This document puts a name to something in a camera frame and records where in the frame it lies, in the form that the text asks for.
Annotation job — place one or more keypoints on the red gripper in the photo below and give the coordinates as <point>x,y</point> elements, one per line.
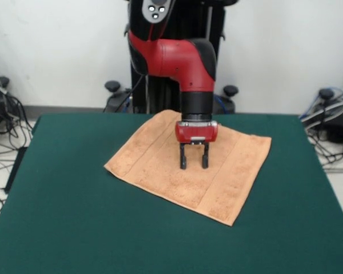
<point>195,132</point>

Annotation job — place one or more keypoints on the tan terry towel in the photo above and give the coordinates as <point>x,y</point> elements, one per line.
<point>160,165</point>

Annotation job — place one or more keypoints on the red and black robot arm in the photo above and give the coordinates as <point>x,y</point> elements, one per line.
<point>183,62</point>

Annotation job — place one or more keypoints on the dark green table cloth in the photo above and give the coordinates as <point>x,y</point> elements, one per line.
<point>74,228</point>

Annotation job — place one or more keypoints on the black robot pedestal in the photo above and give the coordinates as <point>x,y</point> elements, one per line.
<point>217,57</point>

